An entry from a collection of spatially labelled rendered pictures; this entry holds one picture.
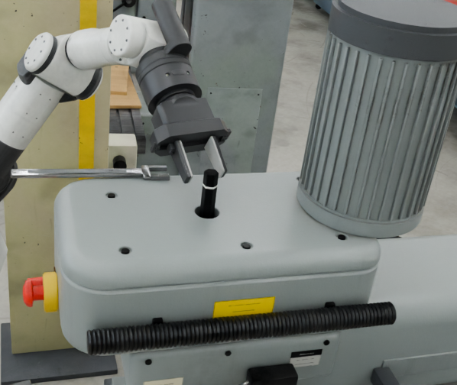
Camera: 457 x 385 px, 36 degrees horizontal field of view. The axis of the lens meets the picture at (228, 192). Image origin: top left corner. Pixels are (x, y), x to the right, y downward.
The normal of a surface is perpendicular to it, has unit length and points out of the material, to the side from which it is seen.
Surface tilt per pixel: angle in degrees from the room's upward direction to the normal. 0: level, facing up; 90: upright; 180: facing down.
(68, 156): 90
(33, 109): 93
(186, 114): 30
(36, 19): 90
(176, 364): 90
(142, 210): 0
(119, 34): 75
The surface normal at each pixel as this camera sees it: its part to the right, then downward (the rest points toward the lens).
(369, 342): 0.26, 0.51
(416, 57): 0.02, 0.51
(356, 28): -0.75, 0.25
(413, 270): 0.11, -0.86
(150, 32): 0.58, -0.52
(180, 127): 0.33, -0.50
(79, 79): 0.47, 0.47
